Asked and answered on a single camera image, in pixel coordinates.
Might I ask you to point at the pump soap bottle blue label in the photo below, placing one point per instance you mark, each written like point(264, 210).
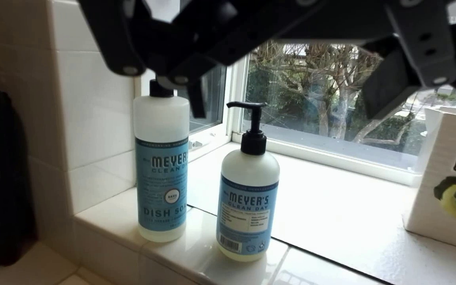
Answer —
point(245, 210)

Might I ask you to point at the white small bottle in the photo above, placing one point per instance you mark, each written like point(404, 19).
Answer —
point(439, 168)

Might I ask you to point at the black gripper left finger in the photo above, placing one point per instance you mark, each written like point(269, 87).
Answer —
point(117, 36)

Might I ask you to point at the black coffee maker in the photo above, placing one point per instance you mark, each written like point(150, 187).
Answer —
point(0, 183)

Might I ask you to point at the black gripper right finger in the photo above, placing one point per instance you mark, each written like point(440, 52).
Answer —
point(423, 41)

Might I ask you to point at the tall dish soap bottle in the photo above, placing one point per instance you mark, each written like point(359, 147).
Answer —
point(161, 183)

